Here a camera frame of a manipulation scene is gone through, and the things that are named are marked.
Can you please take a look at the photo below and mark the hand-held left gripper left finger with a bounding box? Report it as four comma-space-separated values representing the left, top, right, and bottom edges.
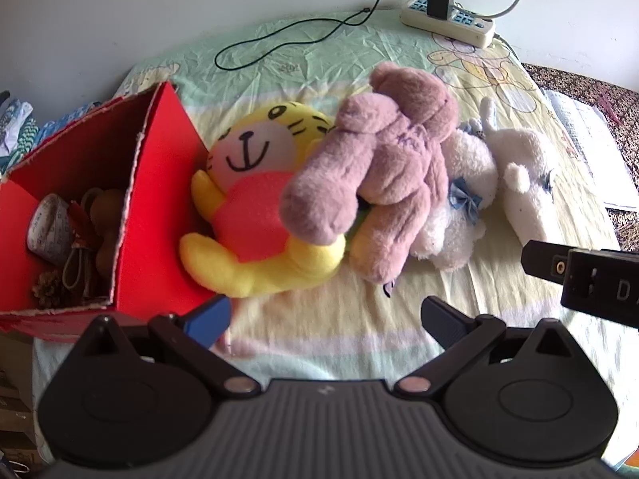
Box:
75, 295, 261, 400

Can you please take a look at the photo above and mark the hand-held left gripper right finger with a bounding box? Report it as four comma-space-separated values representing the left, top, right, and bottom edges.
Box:
393, 297, 585, 400

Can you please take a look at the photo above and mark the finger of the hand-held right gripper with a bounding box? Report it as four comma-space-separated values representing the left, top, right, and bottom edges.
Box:
520, 239, 572, 285

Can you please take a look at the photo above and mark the white rabbit plush toy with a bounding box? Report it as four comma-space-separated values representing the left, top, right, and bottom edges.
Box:
479, 96, 567, 257
412, 120, 500, 273

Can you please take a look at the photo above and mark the yellow tiger plush toy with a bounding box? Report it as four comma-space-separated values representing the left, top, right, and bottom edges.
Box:
180, 101, 347, 299

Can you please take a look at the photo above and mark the red cardboard box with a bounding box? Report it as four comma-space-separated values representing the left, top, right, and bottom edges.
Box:
0, 81, 230, 342

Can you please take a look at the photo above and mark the pink bear plush toy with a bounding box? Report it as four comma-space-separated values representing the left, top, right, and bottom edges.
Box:
280, 62, 460, 283

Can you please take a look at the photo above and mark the white printed paper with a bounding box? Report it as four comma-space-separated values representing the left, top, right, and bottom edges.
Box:
542, 89, 639, 210

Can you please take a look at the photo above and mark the brown plush toy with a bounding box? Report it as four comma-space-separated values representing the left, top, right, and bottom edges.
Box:
82, 188, 125, 280

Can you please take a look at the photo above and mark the pine cone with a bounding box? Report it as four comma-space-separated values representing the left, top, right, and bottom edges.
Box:
32, 269, 65, 307

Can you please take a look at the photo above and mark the paper wrapped cone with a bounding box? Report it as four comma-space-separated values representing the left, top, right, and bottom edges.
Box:
27, 194, 75, 265

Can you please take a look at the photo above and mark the brown patterned blanket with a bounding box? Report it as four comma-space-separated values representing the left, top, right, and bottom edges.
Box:
522, 62, 639, 253

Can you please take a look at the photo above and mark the blue patterned towel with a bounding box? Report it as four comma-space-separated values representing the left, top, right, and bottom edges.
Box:
35, 102, 103, 146

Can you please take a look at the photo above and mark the white power strip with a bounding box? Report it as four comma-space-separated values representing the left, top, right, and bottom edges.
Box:
400, 0, 496, 49

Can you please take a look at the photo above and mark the pile of folded clothes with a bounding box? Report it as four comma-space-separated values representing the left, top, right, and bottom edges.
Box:
0, 91, 38, 170

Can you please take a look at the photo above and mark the cartoon bear printed bedsheet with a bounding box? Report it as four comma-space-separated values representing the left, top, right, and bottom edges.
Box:
32, 7, 625, 395

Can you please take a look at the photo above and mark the black charging cable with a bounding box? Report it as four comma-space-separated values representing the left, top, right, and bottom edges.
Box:
214, 0, 452, 71

